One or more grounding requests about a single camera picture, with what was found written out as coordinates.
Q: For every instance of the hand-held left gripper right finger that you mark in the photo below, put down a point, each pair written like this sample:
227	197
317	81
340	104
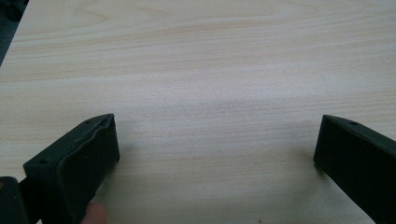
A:
358	155

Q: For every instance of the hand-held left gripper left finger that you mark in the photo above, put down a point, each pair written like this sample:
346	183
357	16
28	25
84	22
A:
77	168

